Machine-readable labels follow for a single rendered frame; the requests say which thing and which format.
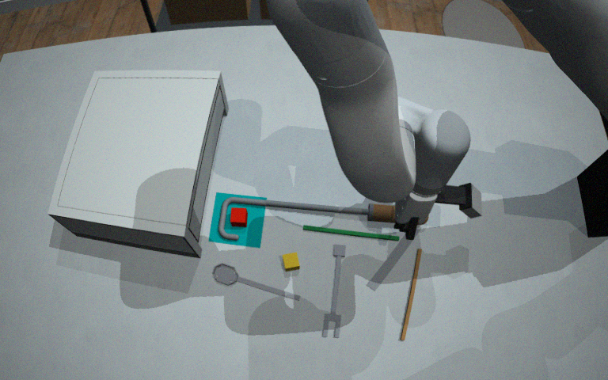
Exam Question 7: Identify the long green bar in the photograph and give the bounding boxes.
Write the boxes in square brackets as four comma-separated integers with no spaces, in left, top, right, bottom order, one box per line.
[303,225,399,241]

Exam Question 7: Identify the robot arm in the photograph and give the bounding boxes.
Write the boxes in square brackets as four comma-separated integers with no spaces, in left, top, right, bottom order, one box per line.
[266,0,608,219]

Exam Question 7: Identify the grey combination wrench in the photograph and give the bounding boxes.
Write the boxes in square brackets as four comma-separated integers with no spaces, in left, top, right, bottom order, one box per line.
[323,245,346,338]

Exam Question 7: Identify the tan thin rod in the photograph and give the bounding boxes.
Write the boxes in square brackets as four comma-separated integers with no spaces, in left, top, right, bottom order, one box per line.
[401,249,422,340]

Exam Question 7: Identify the teal square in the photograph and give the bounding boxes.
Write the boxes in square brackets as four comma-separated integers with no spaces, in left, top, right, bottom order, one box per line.
[209,192,267,248]

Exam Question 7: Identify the yellow block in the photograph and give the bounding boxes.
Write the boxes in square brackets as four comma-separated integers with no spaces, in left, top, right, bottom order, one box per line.
[283,253,300,272]

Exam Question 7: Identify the wooden tool handle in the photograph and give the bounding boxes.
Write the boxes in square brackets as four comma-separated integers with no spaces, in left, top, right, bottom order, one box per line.
[218,197,396,241]

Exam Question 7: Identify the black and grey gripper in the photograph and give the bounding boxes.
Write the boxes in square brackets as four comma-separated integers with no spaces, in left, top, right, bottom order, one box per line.
[394,191,440,240]

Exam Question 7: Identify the red block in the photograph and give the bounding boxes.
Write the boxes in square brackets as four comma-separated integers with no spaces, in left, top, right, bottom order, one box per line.
[230,207,248,227]

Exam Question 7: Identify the grey spoon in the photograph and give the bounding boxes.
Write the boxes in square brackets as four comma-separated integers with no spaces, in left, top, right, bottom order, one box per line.
[212,263,300,301]

